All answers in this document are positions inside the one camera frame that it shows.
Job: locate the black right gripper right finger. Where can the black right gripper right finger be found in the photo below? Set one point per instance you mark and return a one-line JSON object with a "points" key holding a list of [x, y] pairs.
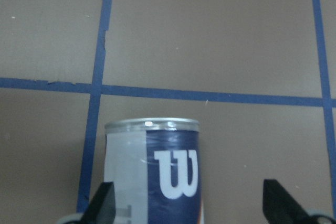
{"points": [[279, 207]]}

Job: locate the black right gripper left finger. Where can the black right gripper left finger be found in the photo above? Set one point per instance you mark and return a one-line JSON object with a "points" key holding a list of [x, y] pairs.
{"points": [[102, 208]]}

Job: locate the clear Wilson tennis ball can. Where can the clear Wilson tennis ball can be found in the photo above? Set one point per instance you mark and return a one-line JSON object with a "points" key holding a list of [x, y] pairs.
{"points": [[155, 167]]}

